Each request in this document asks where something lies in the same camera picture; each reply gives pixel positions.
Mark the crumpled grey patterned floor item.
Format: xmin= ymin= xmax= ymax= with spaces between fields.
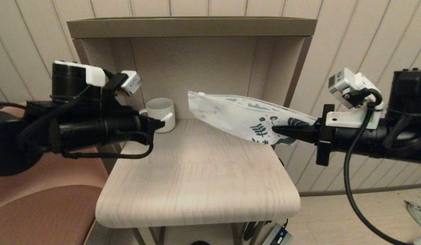
xmin=404 ymin=201 xmax=421 ymax=233

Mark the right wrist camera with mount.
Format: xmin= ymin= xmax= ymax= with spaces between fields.
xmin=326 ymin=67 xmax=384 ymax=129

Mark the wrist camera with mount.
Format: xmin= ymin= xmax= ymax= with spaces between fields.
xmin=326 ymin=67 xmax=384 ymax=129
xmin=53 ymin=61 xmax=143 ymax=96

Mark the brown upholstered chair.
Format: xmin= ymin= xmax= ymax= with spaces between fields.
xmin=0 ymin=100 xmax=110 ymax=245

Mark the white ribbed ceramic mug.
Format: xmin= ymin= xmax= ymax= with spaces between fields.
xmin=139 ymin=98 xmax=176 ymax=133

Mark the white floral zipper pouch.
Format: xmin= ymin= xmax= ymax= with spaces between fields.
xmin=187 ymin=91 xmax=319 ymax=146

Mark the grey power adapter brick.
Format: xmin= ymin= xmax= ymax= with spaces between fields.
xmin=262 ymin=224 xmax=293 ymax=245

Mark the beige brown shelf hutch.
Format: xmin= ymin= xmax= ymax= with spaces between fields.
xmin=67 ymin=17 xmax=318 ymax=157

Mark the brown wall baseboard strip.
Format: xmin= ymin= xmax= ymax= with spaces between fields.
xmin=298 ymin=184 xmax=421 ymax=198

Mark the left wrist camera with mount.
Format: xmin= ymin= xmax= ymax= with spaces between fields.
xmin=53 ymin=61 xmax=143 ymax=96

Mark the dark table leg frame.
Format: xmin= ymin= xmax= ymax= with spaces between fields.
xmin=132 ymin=221 xmax=266 ymax=245

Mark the black right camera cable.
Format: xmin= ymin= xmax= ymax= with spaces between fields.
xmin=344 ymin=88 xmax=413 ymax=245

